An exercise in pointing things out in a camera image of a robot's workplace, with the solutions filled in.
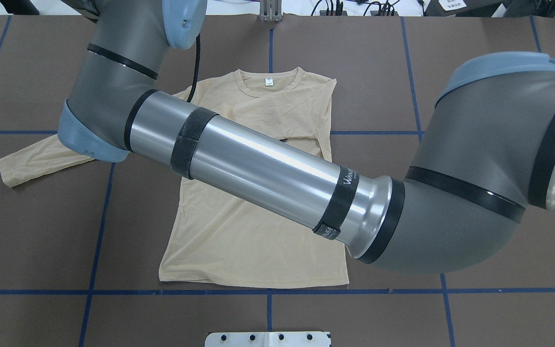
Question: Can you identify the beige long-sleeve graphic t-shirt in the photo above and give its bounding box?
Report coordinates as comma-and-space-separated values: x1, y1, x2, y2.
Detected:
0, 67, 350, 289

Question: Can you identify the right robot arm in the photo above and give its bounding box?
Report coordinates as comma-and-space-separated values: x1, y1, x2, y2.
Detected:
58, 0, 555, 274

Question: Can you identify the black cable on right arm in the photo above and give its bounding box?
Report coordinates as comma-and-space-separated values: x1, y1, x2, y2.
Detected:
186, 35, 203, 104

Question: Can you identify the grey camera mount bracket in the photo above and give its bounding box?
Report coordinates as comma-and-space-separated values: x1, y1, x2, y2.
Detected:
258, 0, 283, 23

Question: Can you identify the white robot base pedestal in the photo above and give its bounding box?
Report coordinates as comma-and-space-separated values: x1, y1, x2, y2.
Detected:
204, 331, 332, 347

